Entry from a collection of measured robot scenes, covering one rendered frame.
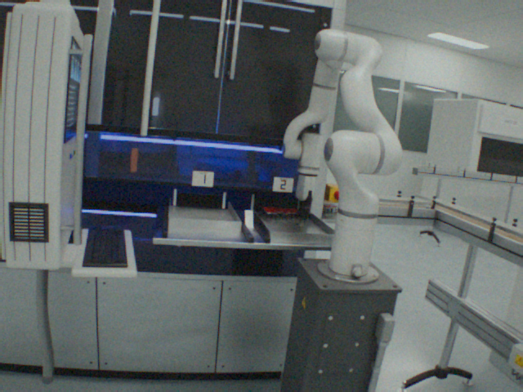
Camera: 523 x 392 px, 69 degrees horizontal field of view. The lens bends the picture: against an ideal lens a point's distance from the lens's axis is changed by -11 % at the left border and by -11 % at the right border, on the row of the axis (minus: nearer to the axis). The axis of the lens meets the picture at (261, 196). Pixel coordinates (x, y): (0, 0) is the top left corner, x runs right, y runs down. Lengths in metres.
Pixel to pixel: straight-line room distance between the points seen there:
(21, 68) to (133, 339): 1.27
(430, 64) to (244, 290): 6.30
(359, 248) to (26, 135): 0.98
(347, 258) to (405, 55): 6.36
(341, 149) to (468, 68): 7.10
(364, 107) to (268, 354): 1.30
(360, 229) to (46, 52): 1.00
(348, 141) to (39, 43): 0.88
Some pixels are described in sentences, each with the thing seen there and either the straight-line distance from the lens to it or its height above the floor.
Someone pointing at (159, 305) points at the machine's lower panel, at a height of 0.45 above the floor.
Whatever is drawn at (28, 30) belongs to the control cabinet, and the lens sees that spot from 1.25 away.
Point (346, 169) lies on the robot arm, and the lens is 1.16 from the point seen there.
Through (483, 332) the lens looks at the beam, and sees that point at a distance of 2.09.
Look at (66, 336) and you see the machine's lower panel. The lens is 2.05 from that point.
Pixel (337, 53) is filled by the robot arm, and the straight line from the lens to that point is 1.39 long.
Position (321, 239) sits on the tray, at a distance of 1.50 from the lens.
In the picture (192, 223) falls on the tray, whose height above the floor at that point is 0.90.
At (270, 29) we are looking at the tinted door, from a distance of 1.81.
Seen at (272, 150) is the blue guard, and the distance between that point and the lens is 1.78.
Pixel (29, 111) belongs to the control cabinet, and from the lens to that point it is 1.24.
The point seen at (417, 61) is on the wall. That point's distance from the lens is 7.53.
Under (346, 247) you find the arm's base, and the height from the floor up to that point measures 0.96.
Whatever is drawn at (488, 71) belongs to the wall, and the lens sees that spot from 8.48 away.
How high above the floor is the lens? 1.29
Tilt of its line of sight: 10 degrees down
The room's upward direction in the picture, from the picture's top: 6 degrees clockwise
